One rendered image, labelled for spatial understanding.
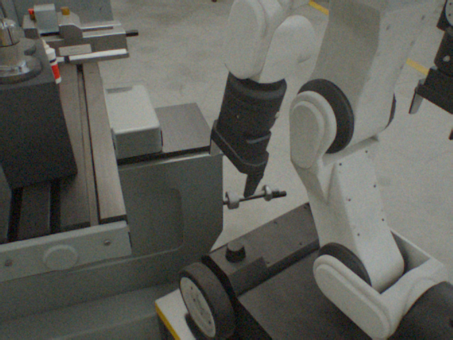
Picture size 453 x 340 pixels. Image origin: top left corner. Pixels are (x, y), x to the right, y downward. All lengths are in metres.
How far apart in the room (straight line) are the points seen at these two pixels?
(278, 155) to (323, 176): 1.67
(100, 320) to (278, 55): 1.14
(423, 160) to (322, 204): 1.81
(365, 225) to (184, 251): 0.73
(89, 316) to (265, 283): 0.68
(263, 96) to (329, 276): 0.47
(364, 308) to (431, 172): 1.78
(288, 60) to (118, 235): 0.39
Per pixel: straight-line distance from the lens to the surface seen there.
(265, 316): 1.04
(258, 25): 0.54
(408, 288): 0.93
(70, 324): 1.55
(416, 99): 1.05
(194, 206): 1.37
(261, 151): 0.70
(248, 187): 0.73
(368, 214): 0.95
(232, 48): 0.59
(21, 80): 0.78
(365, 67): 0.76
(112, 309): 1.55
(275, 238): 1.17
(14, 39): 0.79
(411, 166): 2.64
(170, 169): 1.26
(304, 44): 0.62
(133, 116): 1.25
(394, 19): 0.74
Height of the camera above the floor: 1.41
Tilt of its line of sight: 36 degrees down
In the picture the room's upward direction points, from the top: straight up
